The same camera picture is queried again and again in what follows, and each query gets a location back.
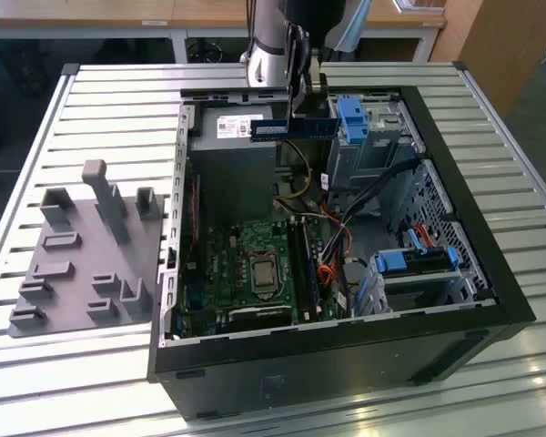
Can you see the grey parts rack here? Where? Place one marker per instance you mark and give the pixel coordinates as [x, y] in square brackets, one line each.
[77, 282]

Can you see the blue drive carrier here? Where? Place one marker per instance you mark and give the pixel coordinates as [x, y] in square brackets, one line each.
[352, 118]

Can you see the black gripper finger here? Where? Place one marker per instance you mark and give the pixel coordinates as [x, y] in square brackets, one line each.
[299, 68]

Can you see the wooden desk white frame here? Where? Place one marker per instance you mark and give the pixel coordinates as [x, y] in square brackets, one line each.
[118, 13]

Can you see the black graphics card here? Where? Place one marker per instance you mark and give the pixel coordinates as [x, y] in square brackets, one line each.
[259, 316]

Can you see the blue RAM stick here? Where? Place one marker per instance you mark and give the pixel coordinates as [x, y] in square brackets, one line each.
[273, 129]

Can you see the grey metal drive cage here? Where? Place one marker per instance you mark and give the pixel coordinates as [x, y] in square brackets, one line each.
[382, 155]

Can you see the round grey speaker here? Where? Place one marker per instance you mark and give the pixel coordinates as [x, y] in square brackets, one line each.
[355, 273]

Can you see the grey power supply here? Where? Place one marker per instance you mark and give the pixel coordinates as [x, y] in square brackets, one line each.
[232, 173]

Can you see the silver CPU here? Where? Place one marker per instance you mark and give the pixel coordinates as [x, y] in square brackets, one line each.
[265, 275]

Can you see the green motherboard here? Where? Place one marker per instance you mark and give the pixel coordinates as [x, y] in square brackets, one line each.
[218, 282]

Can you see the black PC case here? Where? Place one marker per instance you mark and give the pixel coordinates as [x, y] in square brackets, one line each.
[300, 378]

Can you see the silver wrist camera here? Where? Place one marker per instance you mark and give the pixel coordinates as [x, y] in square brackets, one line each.
[318, 84]

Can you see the wooden cabinet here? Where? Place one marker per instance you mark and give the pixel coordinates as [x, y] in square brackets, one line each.
[496, 45]

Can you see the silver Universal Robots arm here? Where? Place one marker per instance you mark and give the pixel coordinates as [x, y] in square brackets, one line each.
[266, 36]

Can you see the hard disk in blue carrier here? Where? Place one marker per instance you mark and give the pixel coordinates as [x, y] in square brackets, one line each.
[391, 264]

